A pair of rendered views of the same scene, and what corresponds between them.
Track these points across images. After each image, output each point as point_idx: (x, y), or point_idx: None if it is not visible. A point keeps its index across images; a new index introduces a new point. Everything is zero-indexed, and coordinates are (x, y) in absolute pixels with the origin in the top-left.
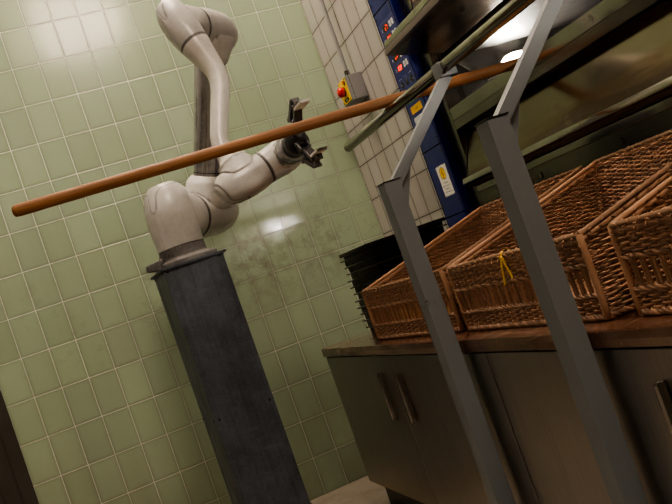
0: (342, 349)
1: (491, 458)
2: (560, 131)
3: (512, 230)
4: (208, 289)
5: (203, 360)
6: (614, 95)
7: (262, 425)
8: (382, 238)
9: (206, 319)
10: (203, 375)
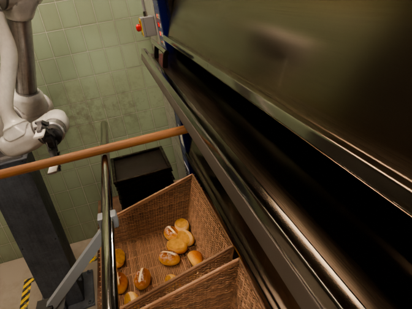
0: (97, 225)
1: None
2: (223, 222)
3: (159, 305)
4: (14, 181)
5: (11, 220)
6: (255, 254)
7: (49, 251)
8: (124, 179)
9: (13, 198)
10: (11, 227)
